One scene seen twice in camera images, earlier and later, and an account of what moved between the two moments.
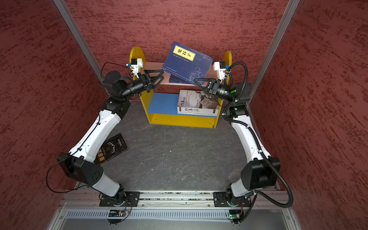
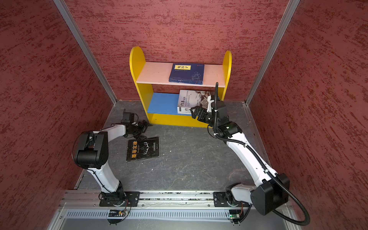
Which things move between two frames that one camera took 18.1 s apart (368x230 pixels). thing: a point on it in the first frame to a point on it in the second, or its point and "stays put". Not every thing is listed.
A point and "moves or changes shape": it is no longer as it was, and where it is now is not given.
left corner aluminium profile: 81,40 stays put
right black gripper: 212,86 to 202,110
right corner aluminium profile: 288,14 stays put
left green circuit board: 117,213 stays put
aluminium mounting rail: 264,200 stays put
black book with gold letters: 110,148 to 143,149
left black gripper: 147,78 to 143,129
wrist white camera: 220,67 to 209,107
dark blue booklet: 184,62 moves or changes shape
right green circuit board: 234,214 stays put
